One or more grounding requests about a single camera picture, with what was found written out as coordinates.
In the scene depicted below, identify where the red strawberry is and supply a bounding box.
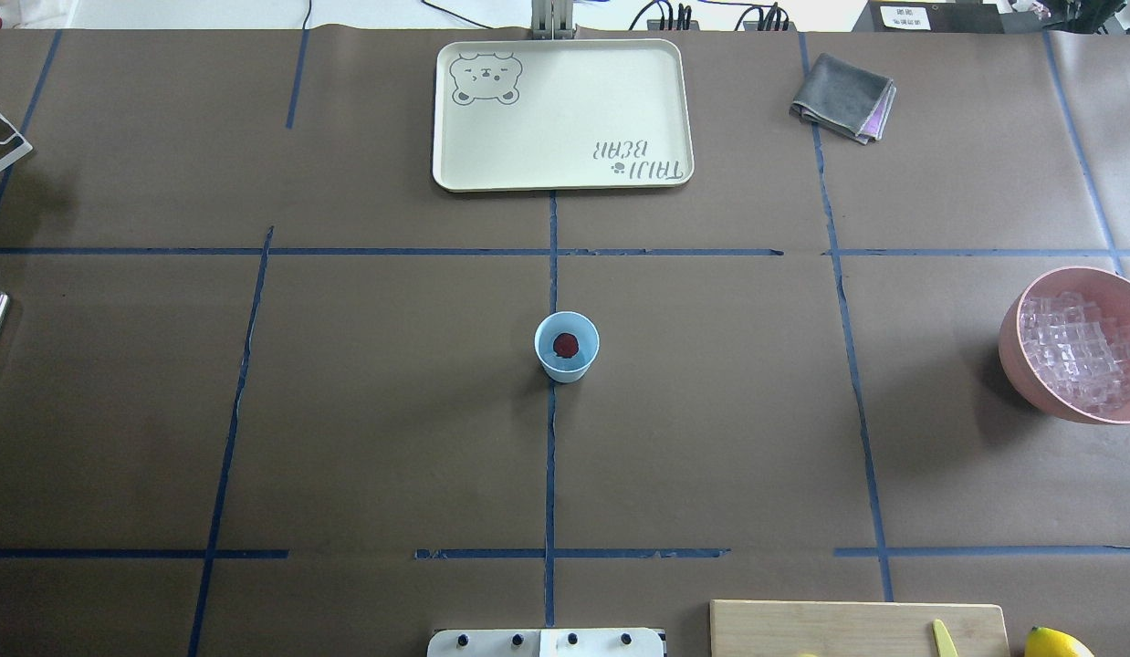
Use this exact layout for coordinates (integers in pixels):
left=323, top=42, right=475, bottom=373
left=551, top=332, right=581, bottom=360

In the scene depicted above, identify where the light blue plastic cup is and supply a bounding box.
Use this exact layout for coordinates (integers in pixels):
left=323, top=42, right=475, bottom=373
left=532, top=311, right=602, bottom=384

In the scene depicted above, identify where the pink bowl of ice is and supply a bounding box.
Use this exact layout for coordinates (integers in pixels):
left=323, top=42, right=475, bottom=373
left=998, top=266, right=1130, bottom=425

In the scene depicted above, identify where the cream bear serving tray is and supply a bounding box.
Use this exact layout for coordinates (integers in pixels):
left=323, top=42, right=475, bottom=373
left=432, top=38, right=695, bottom=193

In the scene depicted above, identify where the bamboo cutting board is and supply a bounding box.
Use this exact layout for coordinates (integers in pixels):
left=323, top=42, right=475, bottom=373
left=709, top=600, right=1010, bottom=656

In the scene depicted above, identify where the grey folded cloth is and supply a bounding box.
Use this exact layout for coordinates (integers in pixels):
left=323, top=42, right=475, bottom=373
left=790, top=53, right=897, bottom=144

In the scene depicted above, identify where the black box device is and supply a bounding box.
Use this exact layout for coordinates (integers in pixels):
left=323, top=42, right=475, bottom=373
left=852, top=1, right=1006, bottom=35

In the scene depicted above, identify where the yellow plastic knife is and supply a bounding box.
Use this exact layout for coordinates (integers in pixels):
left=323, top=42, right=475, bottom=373
left=931, top=619, right=961, bottom=657

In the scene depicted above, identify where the yellow lemon lower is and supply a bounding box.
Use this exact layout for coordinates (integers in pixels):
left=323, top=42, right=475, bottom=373
left=1023, top=625, right=1094, bottom=657

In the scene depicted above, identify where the aluminium frame post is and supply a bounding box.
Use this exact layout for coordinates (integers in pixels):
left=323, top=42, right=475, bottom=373
left=530, top=0, right=576, bottom=40

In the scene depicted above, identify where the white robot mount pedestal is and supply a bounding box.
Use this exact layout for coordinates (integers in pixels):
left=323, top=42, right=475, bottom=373
left=426, top=626, right=668, bottom=656

